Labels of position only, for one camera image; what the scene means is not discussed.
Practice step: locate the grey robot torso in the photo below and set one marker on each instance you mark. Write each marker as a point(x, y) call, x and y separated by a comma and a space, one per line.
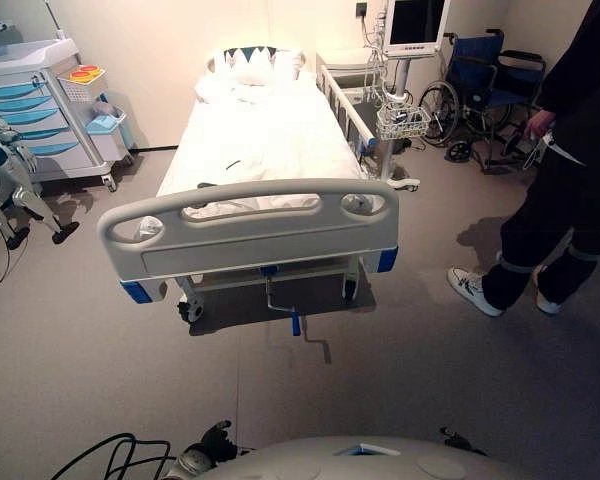
point(330, 465)

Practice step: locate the white hospital bed frame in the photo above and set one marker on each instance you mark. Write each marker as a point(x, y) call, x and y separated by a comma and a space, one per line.
point(275, 272)

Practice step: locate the waste bin with blue lid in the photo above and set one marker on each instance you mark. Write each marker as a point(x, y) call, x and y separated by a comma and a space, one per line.
point(102, 122)

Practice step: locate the grey bed footboard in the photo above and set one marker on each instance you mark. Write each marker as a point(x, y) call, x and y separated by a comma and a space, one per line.
point(230, 235)

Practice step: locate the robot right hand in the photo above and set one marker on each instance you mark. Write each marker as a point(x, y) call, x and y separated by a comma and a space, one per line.
point(462, 442)

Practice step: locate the white bedside cabinet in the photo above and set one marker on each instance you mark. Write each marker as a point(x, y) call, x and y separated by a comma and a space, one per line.
point(347, 62)

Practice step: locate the white monitor stand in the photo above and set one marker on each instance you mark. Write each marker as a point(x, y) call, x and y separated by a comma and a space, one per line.
point(399, 80)

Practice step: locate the white handheld device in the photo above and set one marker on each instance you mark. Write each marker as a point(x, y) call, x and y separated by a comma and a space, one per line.
point(555, 147)

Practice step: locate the white shoe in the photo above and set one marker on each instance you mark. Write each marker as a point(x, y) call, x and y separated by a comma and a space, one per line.
point(472, 290)
point(547, 302)

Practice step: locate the person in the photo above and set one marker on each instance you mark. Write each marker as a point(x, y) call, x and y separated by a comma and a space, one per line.
point(575, 100)

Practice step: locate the white bed side rail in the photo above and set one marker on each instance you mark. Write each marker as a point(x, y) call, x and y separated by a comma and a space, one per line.
point(347, 107)

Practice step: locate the black bed caster wheel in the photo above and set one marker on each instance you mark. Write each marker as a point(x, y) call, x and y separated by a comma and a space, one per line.
point(350, 290)
point(191, 310)

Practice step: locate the white basket with yellow label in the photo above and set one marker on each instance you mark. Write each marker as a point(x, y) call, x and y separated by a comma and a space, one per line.
point(82, 82)

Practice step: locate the silver humanoid robot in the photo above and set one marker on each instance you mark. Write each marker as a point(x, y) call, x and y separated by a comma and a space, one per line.
point(22, 197)

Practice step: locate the bed crank with blue grip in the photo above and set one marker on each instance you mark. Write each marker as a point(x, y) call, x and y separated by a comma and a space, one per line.
point(296, 324)

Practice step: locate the person's hand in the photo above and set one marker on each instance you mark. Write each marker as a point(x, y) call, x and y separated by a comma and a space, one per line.
point(540, 125)

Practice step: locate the white patient monitor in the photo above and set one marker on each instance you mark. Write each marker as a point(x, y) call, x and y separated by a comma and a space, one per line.
point(415, 25)

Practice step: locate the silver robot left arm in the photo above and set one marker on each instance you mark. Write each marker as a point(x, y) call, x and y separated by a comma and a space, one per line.
point(187, 465)

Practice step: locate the white bed sheet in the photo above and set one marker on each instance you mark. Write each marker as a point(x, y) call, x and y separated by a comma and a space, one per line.
point(260, 130)

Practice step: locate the medical cart with blue drawers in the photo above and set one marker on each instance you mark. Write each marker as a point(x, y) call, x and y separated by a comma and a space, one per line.
point(30, 125)

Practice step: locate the metal drip pole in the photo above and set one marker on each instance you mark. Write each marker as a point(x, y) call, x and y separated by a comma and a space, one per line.
point(54, 20)

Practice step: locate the black wall outlet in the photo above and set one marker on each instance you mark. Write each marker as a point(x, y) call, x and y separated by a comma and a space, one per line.
point(361, 10)

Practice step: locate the blue wheelchair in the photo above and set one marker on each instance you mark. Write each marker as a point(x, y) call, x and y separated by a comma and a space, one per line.
point(472, 60)

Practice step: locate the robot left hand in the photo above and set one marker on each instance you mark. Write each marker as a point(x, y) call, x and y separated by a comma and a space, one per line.
point(217, 445)

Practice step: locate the white pillow with teal triangles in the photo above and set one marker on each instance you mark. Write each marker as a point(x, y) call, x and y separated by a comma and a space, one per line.
point(252, 72)

